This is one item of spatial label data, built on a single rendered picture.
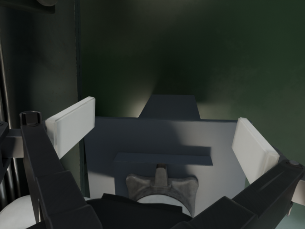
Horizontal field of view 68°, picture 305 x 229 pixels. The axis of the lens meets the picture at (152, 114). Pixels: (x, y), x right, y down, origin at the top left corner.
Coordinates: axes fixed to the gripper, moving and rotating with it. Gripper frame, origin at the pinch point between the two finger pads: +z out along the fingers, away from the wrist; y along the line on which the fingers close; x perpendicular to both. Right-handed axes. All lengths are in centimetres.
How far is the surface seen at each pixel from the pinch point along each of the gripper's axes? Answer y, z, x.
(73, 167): -35, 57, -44
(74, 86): -35, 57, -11
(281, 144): 67, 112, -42
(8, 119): -47, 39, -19
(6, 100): -47, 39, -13
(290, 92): 63, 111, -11
